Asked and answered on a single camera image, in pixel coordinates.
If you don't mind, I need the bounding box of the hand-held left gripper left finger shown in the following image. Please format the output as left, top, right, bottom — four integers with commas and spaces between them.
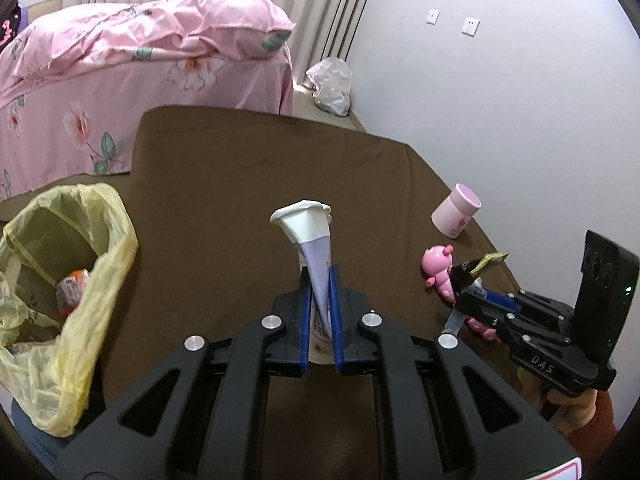
55, 267, 313, 480

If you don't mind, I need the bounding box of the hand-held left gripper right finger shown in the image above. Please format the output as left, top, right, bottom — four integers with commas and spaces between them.
327, 265, 583, 480

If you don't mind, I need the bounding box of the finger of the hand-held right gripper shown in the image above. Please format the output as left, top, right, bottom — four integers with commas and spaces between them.
456, 292, 568, 356
449, 259, 576, 326

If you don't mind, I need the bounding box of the yellow foil wrapper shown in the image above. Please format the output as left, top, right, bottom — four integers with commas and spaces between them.
460, 251, 509, 281

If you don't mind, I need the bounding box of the white purple squeezed tube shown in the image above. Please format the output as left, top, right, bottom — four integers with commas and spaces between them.
270, 200, 338, 366

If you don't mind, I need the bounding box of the person's right forearm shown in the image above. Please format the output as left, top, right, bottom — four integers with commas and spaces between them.
570, 390, 626, 456

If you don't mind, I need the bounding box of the person's right hand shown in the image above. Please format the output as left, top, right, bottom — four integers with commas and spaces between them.
517, 367, 598, 436

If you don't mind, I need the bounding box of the pink toy figure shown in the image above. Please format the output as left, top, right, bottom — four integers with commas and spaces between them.
421, 245, 501, 343

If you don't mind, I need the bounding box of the pink cup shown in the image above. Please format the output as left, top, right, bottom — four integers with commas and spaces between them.
431, 182, 482, 238

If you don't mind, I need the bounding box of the brown tablecloth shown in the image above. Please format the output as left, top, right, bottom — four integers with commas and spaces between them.
95, 105, 531, 411

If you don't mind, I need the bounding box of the white plastic bag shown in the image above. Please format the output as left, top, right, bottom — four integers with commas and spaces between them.
305, 57, 353, 117

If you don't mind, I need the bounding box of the bed with pink floral sheet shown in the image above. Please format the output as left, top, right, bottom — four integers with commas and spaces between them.
0, 40, 296, 198

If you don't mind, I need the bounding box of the person's leg in jeans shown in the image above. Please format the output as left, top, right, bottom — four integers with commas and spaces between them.
10, 400, 76, 476

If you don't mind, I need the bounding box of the pink floral duvet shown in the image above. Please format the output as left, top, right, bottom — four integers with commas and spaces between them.
0, 0, 297, 93

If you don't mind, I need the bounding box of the beige headboard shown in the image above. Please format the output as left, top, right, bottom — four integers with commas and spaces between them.
25, 0, 66, 23

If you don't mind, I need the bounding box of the black Hello Kitty pillow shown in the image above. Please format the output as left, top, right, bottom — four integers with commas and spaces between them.
0, 5, 26, 51

